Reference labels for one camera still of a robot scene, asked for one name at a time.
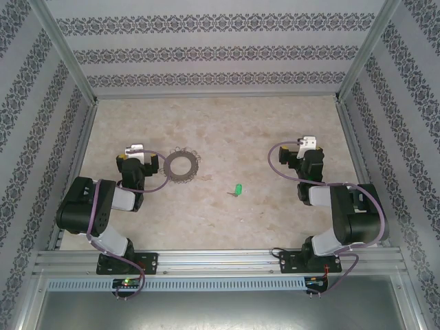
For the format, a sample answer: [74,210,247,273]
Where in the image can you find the left aluminium side rail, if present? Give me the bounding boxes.
[47,101,100,251]

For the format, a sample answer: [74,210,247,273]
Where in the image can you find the large metal keyring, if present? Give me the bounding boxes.
[161,146,202,185]

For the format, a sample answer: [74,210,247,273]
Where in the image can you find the left aluminium frame bar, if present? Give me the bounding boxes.
[15,271,47,330]

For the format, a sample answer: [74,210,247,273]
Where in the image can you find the long aluminium mounting rail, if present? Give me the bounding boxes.
[32,249,404,276]

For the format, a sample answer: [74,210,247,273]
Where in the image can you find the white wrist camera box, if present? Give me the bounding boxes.
[296,135,319,160]
[123,142,148,161]

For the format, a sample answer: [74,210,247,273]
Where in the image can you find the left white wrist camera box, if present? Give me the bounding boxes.
[123,142,148,161]

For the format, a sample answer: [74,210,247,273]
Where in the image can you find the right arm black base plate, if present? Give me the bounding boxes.
[278,250,343,274]

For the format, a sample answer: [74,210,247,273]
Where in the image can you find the aluminium frame bar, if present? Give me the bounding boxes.
[15,271,47,330]
[391,274,435,330]

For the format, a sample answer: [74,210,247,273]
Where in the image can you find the right aluminium side rail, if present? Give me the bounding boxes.
[335,100,393,248]

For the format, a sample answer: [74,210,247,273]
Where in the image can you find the grey sheet metal panel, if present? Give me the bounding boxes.
[34,290,420,330]

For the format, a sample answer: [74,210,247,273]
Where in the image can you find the right aluminium upright post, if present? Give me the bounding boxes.
[336,0,403,104]

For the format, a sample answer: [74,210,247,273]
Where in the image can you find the grey slotted cable duct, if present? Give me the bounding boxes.
[46,277,307,293]

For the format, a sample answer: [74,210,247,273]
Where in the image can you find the left aluminium upright post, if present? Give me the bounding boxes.
[26,0,99,104]

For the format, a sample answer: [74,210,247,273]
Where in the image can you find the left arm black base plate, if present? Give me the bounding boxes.
[96,252,159,276]

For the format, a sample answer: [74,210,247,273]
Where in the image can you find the right aluminium frame bar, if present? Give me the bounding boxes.
[391,274,435,330]

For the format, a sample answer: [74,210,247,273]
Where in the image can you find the aluminium upright post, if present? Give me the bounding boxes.
[336,0,403,104]
[26,0,99,104]

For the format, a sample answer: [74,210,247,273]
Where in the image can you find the aluminium side rail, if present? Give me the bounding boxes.
[47,101,100,251]
[335,100,393,248]

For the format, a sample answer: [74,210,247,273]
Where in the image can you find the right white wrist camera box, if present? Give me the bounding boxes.
[296,135,319,160]

